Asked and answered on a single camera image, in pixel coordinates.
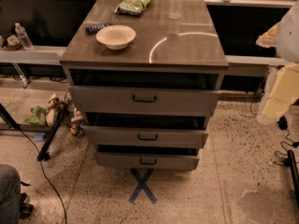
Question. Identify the white paper bowl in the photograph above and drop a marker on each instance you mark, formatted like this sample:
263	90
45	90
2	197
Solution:
116	37

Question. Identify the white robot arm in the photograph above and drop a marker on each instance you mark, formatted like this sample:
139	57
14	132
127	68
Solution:
282	88

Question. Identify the clear water bottle on cabinet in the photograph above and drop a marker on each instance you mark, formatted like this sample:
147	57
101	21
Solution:
175	8

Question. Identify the small water bottle on shelf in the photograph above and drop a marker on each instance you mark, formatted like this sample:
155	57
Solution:
23	36

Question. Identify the bowl with items on shelf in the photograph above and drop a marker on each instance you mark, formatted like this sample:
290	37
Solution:
9	43

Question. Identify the grey drawer cabinet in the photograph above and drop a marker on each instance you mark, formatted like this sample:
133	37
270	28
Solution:
182	54

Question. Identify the middle grey drawer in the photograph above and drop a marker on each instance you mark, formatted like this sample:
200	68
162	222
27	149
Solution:
139	137

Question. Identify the grey drawer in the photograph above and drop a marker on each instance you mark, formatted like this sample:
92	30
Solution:
141	101
150	161
139	137

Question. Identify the top grey drawer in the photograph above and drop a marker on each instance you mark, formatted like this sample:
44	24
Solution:
141	101

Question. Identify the bottom grey drawer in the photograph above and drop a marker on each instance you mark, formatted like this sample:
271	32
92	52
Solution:
150	161

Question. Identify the small figurine on floor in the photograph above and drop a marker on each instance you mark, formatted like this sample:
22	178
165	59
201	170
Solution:
77	124

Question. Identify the blue tape cross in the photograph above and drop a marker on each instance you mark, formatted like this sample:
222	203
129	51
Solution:
142	186

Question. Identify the brown snack bag on floor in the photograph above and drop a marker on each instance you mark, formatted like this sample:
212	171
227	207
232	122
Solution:
52	110

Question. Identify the green chip bag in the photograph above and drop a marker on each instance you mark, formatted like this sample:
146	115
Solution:
132	7

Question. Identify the green crumpled bag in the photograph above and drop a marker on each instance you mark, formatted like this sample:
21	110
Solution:
38	116

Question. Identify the black stand at right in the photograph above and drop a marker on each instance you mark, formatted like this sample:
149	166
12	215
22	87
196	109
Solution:
288	160

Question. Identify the person's jeans leg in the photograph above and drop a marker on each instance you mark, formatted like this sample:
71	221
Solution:
10	193

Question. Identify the black shoe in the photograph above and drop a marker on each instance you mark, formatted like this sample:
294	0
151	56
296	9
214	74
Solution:
26	209

